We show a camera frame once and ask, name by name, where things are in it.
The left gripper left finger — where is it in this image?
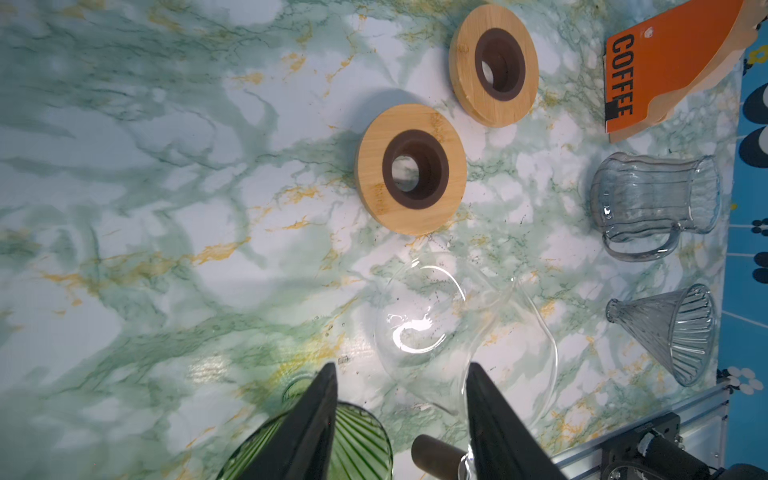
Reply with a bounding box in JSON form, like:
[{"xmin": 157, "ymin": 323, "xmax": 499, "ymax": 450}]
[{"xmin": 238, "ymin": 363, "xmax": 338, "ymax": 479}]

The orange coffee filter pack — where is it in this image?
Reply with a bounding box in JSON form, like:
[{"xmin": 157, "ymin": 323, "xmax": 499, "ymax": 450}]
[{"xmin": 604, "ymin": 1, "xmax": 767, "ymax": 144}]

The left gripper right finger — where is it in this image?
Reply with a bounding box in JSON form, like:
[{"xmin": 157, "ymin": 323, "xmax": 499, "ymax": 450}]
[{"xmin": 466, "ymin": 362, "xmax": 564, "ymax": 479}]

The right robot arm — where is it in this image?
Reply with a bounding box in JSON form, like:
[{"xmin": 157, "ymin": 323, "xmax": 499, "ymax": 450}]
[{"xmin": 600, "ymin": 413, "xmax": 767, "ymax": 480}]

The green glass dripper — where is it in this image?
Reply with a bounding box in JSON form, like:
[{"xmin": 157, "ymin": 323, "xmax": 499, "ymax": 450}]
[{"xmin": 217, "ymin": 374, "xmax": 393, "ymax": 479}]

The wooden dripper ring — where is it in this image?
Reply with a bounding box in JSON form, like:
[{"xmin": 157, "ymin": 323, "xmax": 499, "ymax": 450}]
[
  {"xmin": 448, "ymin": 3, "xmax": 541, "ymax": 129},
  {"xmin": 355, "ymin": 103, "xmax": 469, "ymax": 237}
]

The grey glass pitcher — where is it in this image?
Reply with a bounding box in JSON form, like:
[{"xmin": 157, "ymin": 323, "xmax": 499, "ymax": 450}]
[{"xmin": 589, "ymin": 152, "xmax": 722, "ymax": 263}]

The grey glass dripper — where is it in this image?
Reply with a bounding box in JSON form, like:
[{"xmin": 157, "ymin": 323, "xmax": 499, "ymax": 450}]
[{"xmin": 605, "ymin": 284, "xmax": 718, "ymax": 387}]

